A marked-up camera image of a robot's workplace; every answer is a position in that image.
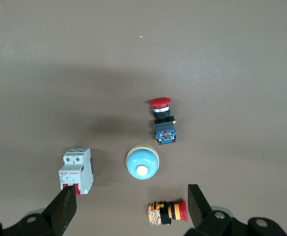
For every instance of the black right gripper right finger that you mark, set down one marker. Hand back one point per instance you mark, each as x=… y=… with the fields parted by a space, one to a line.
x=202 y=216

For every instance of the red emergency button orange base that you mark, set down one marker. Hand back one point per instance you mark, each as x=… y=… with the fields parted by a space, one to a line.
x=175 y=211

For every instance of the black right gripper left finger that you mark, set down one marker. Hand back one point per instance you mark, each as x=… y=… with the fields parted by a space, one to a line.
x=57 y=214

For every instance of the blue call bell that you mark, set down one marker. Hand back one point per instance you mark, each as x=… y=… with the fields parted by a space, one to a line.
x=133 y=162

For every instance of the white red circuit breaker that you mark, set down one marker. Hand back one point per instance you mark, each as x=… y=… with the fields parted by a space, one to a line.
x=76 y=167

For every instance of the red mushroom button blue base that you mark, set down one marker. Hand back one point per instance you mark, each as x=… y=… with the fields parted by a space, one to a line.
x=165 y=127

